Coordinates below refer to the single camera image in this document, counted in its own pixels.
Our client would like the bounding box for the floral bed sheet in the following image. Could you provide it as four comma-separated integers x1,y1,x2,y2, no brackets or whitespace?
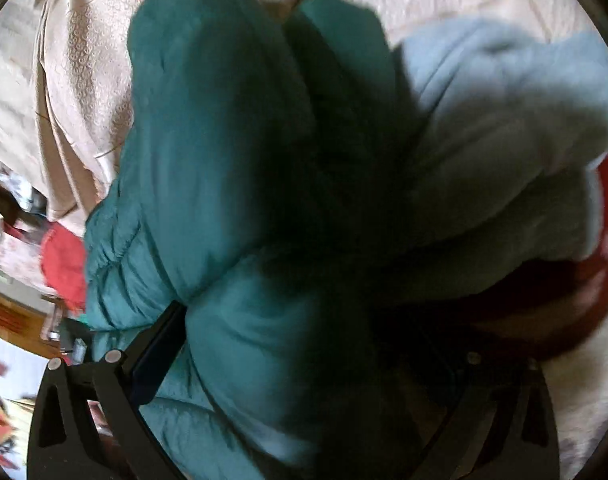
529,305,608,466

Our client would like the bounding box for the light blue garment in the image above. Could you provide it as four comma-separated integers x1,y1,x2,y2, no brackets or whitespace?
384,17,608,266

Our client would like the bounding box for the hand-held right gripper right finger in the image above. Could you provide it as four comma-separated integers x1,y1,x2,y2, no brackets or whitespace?
429,350,561,480

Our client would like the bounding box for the red cloth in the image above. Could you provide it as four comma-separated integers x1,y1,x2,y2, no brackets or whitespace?
38,222,90,313

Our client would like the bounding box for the wooden furniture edge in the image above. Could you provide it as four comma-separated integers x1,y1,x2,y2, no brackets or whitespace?
0,287,52,338

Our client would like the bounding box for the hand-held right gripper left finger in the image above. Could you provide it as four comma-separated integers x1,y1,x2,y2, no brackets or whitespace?
28,300,187,480

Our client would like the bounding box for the beige patterned blanket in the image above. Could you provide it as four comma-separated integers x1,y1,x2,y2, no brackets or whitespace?
36,0,585,226

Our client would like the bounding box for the green puffer jacket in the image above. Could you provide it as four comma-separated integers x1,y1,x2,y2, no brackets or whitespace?
82,0,435,480

